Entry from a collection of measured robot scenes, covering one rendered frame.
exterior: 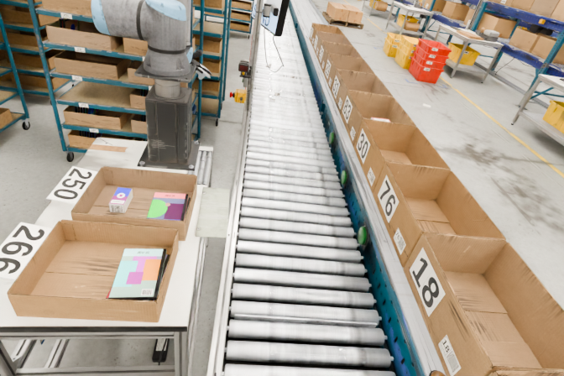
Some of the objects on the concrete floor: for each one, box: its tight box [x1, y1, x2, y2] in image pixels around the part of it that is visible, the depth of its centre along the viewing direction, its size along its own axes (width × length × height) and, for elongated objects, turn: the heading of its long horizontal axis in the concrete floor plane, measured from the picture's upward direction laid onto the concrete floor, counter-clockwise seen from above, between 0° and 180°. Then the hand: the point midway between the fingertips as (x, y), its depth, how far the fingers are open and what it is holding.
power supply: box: [152, 338, 170, 363], centre depth 162 cm, size 15×6×3 cm, turn 172°
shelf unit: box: [16, 0, 206, 174], centre depth 236 cm, size 98×49×196 cm, turn 78°
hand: (210, 74), depth 211 cm, fingers open, 5 cm apart
